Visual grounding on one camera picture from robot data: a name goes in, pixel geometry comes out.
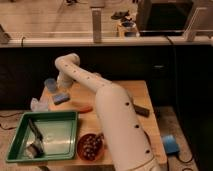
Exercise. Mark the blue sponge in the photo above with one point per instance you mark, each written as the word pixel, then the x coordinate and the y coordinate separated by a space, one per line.
pixel 60 98

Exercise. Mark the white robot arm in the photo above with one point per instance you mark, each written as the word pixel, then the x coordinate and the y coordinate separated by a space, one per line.
pixel 127 142

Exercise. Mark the green plastic tray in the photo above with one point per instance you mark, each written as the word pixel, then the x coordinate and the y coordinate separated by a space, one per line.
pixel 59 132

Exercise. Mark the orange carrot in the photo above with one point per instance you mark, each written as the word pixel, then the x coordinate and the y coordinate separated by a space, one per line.
pixel 81 110

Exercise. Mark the black rectangular block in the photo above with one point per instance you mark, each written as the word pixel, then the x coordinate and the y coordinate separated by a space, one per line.
pixel 141 111

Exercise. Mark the blue plastic cup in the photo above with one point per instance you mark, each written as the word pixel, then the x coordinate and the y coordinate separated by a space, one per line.
pixel 51 85

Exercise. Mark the red bowl with grapes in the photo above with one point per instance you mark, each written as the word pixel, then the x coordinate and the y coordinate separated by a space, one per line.
pixel 90 147

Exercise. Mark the black monitor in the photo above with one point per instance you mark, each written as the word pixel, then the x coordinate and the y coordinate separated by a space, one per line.
pixel 162 15

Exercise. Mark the black dish brush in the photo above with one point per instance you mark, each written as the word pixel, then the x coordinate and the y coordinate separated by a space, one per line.
pixel 35 149

